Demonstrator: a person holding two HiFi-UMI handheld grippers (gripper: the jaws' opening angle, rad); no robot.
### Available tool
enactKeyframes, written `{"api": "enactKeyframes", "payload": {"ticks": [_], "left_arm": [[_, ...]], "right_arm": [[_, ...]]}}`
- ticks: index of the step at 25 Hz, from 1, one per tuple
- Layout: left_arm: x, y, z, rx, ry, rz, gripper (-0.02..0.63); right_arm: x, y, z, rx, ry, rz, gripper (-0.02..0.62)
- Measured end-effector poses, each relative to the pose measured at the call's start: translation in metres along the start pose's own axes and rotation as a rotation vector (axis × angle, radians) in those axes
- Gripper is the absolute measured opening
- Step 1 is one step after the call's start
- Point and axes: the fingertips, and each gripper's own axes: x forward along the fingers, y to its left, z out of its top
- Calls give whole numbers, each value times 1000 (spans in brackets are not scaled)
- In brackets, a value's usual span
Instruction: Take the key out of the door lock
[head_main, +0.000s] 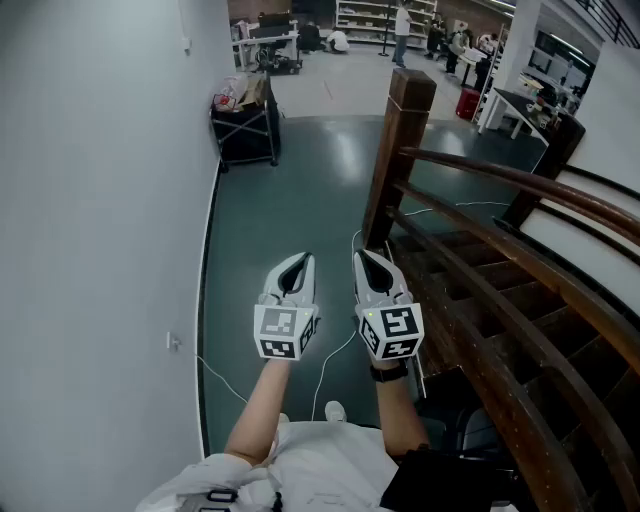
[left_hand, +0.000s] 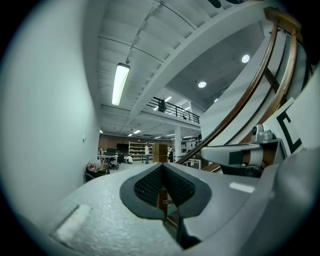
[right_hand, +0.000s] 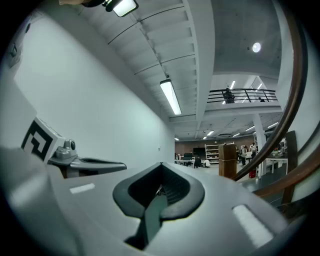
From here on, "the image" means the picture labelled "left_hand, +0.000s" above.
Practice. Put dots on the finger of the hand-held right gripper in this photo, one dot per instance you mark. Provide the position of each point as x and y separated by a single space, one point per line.
217 153

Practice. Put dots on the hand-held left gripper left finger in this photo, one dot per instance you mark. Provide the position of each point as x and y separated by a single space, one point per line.
107 212

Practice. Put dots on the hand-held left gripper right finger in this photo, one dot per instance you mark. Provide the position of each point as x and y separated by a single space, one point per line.
220 195

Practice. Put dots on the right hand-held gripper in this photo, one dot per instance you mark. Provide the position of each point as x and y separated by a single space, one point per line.
300 120

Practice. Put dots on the silver door lock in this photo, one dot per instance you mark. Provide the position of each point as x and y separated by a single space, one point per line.
262 135

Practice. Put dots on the white column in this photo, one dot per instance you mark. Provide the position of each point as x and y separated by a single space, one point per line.
178 143

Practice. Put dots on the black bin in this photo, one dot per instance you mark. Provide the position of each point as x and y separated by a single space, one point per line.
96 172

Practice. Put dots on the white table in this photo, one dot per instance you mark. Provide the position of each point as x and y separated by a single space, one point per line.
107 157

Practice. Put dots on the black balcony railing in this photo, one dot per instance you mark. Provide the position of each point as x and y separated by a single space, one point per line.
180 112

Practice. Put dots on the stack of cardboard boxes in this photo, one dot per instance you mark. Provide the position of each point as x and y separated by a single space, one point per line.
160 152

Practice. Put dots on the black screen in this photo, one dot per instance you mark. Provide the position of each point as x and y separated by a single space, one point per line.
122 147

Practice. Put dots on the white storage shelf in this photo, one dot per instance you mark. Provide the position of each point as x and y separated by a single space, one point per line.
137 150

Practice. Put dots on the round ceiling light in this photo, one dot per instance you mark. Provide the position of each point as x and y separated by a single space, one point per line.
245 58
202 84

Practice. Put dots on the long ceiling light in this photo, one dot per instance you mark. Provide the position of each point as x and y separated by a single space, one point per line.
120 83

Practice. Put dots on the wooden door frame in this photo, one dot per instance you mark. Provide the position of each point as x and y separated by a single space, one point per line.
282 18

